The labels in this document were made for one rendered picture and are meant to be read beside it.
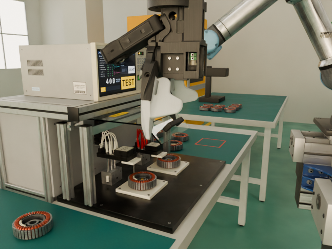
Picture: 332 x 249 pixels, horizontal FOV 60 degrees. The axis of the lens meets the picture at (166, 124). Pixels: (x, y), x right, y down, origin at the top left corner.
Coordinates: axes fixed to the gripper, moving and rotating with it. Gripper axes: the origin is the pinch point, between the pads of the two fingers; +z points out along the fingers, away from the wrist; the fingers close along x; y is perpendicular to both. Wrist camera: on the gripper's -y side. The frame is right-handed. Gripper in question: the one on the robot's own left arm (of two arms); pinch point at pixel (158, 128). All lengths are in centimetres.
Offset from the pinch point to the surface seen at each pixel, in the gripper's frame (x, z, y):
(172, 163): 72, 35, -18
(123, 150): 51, 23, -31
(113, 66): 57, -8, -37
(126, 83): 65, -1, -36
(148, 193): 47, 37, -20
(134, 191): 46, 37, -25
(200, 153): 107, 40, -11
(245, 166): 162, 66, 13
